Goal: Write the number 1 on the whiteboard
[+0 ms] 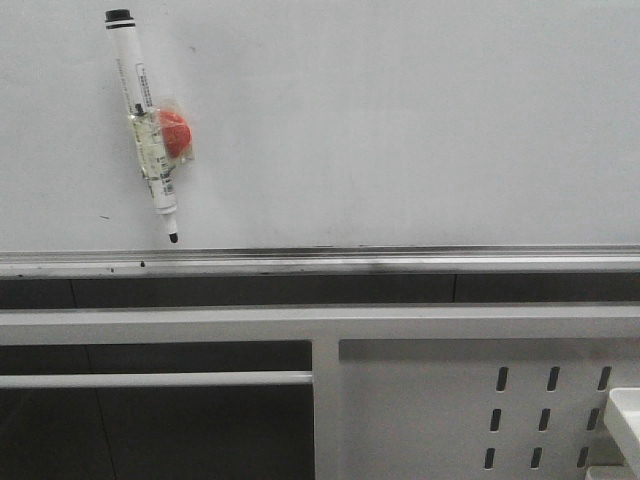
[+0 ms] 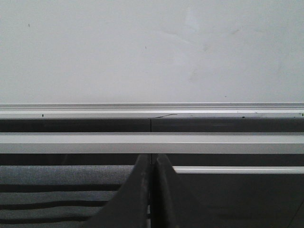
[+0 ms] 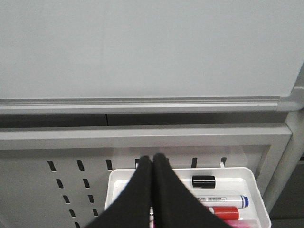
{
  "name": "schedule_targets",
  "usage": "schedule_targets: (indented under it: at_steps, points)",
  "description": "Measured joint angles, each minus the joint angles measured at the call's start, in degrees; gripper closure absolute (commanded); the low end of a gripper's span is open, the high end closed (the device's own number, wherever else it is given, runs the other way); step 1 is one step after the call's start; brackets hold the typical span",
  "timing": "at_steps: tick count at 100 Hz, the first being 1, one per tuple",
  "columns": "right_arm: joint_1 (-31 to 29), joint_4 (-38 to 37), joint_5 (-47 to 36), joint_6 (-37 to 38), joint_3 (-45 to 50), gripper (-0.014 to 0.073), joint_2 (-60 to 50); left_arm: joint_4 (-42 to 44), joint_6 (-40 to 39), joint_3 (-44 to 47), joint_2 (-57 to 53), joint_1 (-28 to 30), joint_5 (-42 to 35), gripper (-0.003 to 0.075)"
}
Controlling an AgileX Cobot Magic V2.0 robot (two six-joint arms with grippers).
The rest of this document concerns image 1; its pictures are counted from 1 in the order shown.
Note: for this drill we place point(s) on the red round magnet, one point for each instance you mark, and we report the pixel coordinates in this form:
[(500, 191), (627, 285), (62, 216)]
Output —
[(176, 132)]

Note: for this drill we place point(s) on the white whiteboard marker pen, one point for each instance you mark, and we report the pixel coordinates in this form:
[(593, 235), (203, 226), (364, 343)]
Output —
[(143, 117)]

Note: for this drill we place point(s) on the large whiteboard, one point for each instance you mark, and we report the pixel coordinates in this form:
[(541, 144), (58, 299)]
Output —
[(328, 123)]

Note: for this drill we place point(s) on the white plastic bin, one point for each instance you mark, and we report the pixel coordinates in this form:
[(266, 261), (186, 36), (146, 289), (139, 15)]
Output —
[(621, 417)]

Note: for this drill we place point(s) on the white metal pegboard frame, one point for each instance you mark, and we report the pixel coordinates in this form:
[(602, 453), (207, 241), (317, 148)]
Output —
[(460, 392)]

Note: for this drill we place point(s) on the aluminium whiteboard tray rail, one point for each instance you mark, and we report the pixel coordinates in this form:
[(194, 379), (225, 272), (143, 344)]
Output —
[(319, 261)]

